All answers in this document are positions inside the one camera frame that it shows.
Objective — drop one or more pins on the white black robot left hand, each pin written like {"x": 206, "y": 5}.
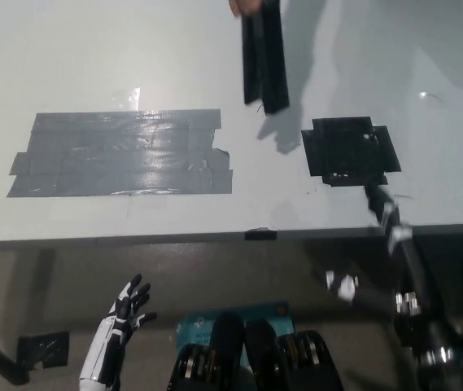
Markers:
{"x": 111, "y": 338}

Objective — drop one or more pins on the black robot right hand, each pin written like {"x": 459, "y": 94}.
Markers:
{"x": 412, "y": 260}

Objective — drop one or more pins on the person's bare hand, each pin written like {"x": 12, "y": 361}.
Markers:
{"x": 245, "y": 6}

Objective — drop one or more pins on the black stapler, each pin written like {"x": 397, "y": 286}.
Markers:
{"x": 265, "y": 61}

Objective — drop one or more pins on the black tape patch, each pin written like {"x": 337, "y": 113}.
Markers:
{"x": 349, "y": 150}

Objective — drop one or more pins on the small black tape strip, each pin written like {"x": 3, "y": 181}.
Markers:
{"x": 260, "y": 235}

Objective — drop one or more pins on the grey duct tape patch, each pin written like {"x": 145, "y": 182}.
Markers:
{"x": 125, "y": 159}

